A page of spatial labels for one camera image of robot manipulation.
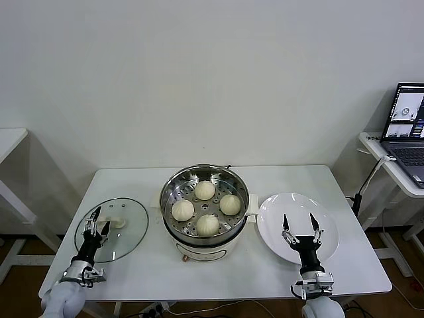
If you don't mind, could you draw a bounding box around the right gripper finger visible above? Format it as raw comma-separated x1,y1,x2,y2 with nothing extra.
309,212,325,246
281,213,299,246

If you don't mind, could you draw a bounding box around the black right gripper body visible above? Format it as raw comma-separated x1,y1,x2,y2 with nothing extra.
290,235,322,268

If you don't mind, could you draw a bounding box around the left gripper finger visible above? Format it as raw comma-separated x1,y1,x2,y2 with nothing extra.
84,205,103,233
99,220,112,244

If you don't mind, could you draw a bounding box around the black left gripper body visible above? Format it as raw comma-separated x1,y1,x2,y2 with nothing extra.
77,227,107,263

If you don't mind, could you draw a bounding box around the glass pot lid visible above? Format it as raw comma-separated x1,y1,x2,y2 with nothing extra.
74,197,150,264

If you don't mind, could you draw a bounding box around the white steamed baozi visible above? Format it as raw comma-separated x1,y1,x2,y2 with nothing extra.
194,180,216,201
195,213,220,237
219,193,242,215
172,199,195,222

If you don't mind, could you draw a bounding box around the stainless steel steamer basket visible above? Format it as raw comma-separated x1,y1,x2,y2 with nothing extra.
159,164,250,242

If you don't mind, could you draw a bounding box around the white round plate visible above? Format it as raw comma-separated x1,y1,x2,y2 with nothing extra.
256,192,341,266

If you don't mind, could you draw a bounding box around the white power strip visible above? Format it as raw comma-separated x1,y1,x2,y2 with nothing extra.
138,301,168,317

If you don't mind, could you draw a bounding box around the white side table with laptop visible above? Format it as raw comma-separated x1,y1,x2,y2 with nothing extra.
356,131,424,278

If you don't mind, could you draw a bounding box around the grey open laptop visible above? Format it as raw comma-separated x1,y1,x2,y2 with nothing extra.
379,82,424,189

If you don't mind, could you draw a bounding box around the empty white side table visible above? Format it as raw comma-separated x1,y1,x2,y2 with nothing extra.
0,127,64,286

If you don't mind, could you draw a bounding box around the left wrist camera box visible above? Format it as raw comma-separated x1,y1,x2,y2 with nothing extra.
81,266,107,288

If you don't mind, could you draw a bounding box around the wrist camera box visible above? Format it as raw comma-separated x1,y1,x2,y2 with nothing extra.
314,271,335,295
81,266,107,288

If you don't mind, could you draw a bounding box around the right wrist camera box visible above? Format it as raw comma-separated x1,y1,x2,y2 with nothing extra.
314,271,335,295

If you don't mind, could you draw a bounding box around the black right camera cable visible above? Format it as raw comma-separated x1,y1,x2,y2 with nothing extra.
290,280,307,301

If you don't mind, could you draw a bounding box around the black cable clamp post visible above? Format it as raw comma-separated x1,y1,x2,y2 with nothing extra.
345,160,382,218

